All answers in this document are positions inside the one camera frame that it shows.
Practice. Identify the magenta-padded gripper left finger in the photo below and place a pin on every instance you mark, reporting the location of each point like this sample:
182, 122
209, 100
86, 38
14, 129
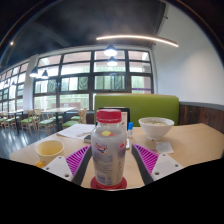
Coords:
77, 160

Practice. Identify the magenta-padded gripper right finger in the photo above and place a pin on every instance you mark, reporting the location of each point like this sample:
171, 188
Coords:
148, 160

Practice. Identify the clear red-capped drink bottle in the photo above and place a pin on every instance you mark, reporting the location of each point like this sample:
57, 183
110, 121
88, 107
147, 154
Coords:
109, 153

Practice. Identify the white napkin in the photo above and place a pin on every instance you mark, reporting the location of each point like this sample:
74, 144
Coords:
164, 147

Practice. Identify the small dark box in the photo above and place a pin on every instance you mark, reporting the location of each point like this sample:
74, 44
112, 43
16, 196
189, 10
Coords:
87, 139

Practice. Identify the pale yellow mug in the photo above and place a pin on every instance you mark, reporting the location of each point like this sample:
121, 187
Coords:
50, 153

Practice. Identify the white paper sheet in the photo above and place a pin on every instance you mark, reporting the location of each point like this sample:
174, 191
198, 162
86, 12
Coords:
75, 130

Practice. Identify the white bowl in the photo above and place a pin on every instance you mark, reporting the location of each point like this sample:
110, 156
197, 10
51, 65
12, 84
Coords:
156, 130

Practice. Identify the small blue-capped bottle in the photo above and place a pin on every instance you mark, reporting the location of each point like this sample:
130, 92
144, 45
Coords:
130, 130

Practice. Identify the flat round red coaster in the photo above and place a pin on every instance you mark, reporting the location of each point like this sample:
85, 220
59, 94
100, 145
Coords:
108, 187

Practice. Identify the group of green-seated chairs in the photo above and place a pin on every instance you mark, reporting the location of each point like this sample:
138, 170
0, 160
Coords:
45, 122

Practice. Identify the wooden dining table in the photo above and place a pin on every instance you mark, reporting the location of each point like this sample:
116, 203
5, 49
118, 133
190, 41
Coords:
60, 110

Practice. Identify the green upholstered bench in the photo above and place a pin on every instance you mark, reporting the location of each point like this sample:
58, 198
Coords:
150, 105

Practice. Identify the group of pendant lamps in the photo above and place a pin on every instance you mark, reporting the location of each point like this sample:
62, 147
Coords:
110, 51

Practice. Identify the long linear hanging light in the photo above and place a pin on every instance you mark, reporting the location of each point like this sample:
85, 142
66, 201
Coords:
136, 37

